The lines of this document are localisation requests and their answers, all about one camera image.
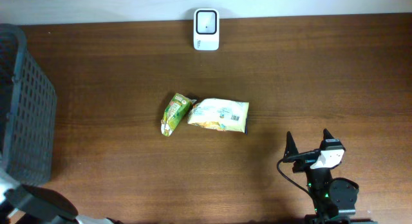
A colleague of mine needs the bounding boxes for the green snack pouch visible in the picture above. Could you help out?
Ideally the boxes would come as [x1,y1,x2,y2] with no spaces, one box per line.
[160,93,196,136]

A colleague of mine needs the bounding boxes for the dark grey plastic basket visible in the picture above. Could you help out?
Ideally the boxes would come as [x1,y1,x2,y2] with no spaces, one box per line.
[1,24,57,185]

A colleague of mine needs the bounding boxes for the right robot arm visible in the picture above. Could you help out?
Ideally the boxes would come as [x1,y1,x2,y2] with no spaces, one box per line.
[276,129,374,224]

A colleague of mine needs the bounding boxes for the white yellow snack bag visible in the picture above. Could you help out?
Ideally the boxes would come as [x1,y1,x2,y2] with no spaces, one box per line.
[187,98,249,133]

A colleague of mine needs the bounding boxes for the black right camera cable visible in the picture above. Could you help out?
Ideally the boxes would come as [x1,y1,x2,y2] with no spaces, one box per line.
[276,158,323,218]

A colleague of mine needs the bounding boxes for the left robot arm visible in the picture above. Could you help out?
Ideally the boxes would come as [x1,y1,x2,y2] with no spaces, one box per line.
[1,170,121,224]

